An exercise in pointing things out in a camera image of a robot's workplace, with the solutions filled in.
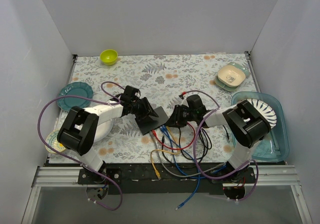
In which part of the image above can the black network switch box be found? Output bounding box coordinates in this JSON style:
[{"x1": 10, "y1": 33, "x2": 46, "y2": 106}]
[{"x1": 135, "y1": 106, "x2": 169, "y2": 135}]

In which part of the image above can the blue ethernet cable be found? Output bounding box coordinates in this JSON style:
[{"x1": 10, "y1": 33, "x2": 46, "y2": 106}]
[
  {"x1": 159, "y1": 125, "x2": 205, "y2": 211},
  {"x1": 162, "y1": 126, "x2": 201, "y2": 179}
]

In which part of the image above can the yellow ethernet cable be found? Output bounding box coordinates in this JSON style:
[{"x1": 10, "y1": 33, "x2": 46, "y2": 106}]
[{"x1": 150, "y1": 150, "x2": 181, "y2": 180}]

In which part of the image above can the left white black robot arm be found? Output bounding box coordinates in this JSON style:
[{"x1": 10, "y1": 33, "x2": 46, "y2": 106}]
[{"x1": 57, "y1": 85, "x2": 159, "y2": 184}]

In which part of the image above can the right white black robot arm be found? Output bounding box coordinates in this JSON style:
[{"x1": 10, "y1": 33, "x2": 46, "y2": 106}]
[{"x1": 165, "y1": 94, "x2": 277, "y2": 183}]

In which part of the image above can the floral table mat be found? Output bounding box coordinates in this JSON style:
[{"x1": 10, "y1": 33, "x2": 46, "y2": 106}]
[{"x1": 48, "y1": 53, "x2": 261, "y2": 164}]

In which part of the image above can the pale green square plate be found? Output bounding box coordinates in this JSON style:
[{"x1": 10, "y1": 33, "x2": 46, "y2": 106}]
[{"x1": 214, "y1": 62, "x2": 250, "y2": 92}]

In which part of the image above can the white round plate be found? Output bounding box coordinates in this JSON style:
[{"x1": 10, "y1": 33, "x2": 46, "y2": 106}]
[{"x1": 94, "y1": 119, "x2": 114, "y2": 143}]

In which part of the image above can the lime green bowl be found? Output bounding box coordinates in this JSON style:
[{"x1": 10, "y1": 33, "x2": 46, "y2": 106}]
[{"x1": 100, "y1": 49, "x2": 118, "y2": 66}]

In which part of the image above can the cream square bowl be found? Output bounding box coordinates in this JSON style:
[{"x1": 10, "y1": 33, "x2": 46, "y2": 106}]
[{"x1": 217, "y1": 65, "x2": 246, "y2": 88}]

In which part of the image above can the teal scalloped plate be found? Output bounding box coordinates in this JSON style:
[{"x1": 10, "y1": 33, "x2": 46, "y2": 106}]
[{"x1": 57, "y1": 81, "x2": 94, "y2": 112}]

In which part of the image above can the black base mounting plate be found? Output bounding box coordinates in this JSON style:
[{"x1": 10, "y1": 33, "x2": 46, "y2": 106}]
[{"x1": 77, "y1": 163, "x2": 256, "y2": 195}]

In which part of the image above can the white blue striped plate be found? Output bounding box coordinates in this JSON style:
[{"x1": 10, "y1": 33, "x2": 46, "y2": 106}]
[{"x1": 247, "y1": 98, "x2": 277, "y2": 129}]

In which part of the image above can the teal plastic tub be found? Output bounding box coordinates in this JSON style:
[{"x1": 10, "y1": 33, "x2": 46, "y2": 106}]
[{"x1": 231, "y1": 91, "x2": 290, "y2": 162}]

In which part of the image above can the yellow teal patterned bowl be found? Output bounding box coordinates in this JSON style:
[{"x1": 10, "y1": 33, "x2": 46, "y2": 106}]
[{"x1": 45, "y1": 129, "x2": 67, "y2": 154}]

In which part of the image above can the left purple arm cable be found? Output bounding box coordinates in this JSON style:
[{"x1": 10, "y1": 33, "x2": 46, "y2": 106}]
[{"x1": 37, "y1": 81, "x2": 126, "y2": 211}]

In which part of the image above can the aluminium frame rail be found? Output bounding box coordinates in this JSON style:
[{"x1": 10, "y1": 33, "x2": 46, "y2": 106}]
[{"x1": 33, "y1": 165, "x2": 301, "y2": 187}]

